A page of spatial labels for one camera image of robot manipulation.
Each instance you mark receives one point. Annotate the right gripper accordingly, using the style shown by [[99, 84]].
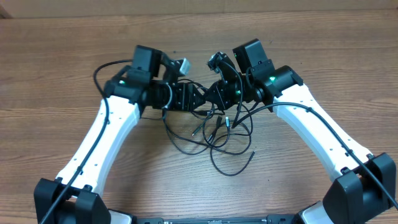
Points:
[[222, 100]]

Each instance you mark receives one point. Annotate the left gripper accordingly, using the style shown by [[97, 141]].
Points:
[[183, 99]]

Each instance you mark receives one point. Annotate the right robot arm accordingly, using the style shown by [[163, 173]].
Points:
[[363, 185]]

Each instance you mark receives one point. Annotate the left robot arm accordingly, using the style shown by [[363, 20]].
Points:
[[75, 195]]

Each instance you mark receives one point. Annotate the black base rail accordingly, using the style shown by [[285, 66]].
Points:
[[268, 219]]

